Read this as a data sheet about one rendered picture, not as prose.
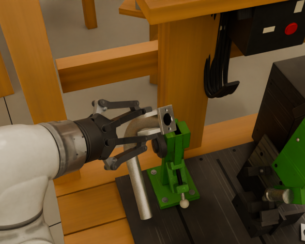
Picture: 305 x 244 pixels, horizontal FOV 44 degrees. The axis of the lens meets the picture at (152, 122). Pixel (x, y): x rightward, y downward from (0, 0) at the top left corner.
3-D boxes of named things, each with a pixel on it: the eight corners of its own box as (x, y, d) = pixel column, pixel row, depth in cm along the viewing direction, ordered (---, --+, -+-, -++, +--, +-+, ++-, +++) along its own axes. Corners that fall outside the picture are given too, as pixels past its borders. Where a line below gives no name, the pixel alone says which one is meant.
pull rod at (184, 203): (190, 208, 113) (191, 198, 109) (181, 211, 113) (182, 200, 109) (183, 193, 117) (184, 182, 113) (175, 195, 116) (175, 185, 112)
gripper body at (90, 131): (91, 169, 61) (131, 155, 68) (81, 117, 61) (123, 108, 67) (64, 168, 66) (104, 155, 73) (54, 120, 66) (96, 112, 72)
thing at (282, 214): (292, 233, 115) (308, 215, 109) (268, 237, 111) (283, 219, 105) (257, 175, 129) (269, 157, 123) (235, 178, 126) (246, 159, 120)
